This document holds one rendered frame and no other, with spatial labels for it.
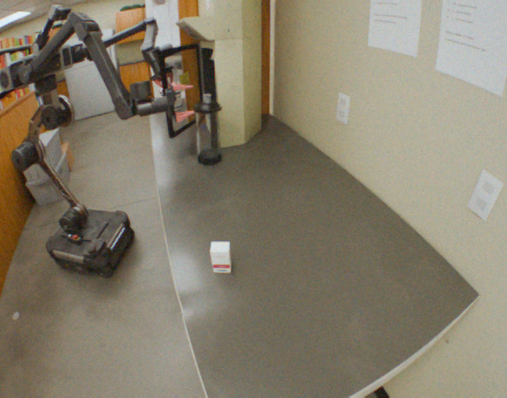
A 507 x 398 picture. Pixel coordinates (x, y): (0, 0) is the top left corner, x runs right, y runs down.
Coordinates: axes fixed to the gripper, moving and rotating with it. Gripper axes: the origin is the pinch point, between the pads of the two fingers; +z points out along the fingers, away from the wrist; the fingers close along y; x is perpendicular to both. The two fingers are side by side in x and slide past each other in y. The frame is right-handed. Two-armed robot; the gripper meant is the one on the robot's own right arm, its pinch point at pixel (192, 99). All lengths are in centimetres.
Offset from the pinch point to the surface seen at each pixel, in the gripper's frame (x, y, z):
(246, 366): -81, -27, -9
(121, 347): -19, -120, -68
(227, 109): 9.1, -8.9, 15.8
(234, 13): 8.9, 31.3, 19.9
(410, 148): -52, -6, 55
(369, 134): -33, -9, 55
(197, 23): 8.9, 28.1, 5.4
